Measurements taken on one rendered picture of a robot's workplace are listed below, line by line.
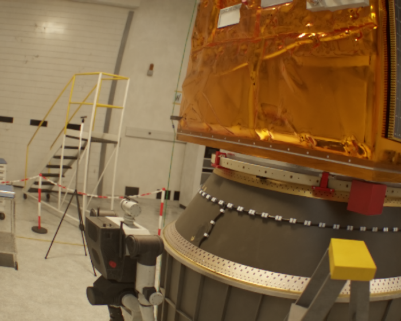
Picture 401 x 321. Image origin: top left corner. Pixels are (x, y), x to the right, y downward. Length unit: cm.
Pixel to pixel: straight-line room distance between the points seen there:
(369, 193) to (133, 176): 870
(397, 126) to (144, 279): 133
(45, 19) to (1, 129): 285
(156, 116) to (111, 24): 275
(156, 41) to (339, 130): 869
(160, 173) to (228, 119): 787
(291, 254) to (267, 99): 84
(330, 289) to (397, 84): 97
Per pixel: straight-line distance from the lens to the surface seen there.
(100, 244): 187
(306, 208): 207
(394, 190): 217
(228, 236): 218
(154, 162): 1025
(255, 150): 236
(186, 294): 237
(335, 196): 208
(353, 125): 174
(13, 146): 935
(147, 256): 182
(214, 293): 216
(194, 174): 979
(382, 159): 174
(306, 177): 206
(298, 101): 205
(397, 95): 177
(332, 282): 122
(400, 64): 182
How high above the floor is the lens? 184
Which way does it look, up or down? 3 degrees down
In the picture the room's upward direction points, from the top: 8 degrees clockwise
